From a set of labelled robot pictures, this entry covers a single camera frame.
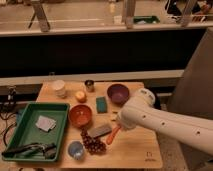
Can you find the orange pepper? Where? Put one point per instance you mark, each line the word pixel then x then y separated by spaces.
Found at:
pixel 112 135

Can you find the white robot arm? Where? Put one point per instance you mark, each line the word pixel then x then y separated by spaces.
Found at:
pixel 139 111

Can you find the small metal cup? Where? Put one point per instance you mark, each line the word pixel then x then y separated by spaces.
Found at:
pixel 89 84

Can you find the white paper cup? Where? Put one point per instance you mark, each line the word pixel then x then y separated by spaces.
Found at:
pixel 59 88

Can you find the purple bowl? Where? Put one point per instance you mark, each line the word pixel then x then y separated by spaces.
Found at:
pixel 118 93

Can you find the green sponge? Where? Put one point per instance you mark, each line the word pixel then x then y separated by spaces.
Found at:
pixel 101 105

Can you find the yellow apple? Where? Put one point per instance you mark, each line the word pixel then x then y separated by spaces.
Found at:
pixel 81 96

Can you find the orange bowl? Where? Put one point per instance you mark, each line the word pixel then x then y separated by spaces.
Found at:
pixel 80 115

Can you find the grey sanding block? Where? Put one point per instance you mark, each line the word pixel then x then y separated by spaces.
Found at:
pixel 100 130

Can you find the bunch of dark grapes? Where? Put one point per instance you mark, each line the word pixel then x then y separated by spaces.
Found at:
pixel 93 145

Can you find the small blue bowl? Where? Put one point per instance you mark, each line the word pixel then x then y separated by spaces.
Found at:
pixel 76 150

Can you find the green bin in background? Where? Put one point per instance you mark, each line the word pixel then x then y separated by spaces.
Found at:
pixel 146 19

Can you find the white folded cloth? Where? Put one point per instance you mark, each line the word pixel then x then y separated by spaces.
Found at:
pixel 46 124

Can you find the green plastic tray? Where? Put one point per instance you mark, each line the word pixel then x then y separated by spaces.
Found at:
pixel 26 131

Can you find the black handled tool in tray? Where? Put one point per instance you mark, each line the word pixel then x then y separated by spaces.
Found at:
pixel 48 150

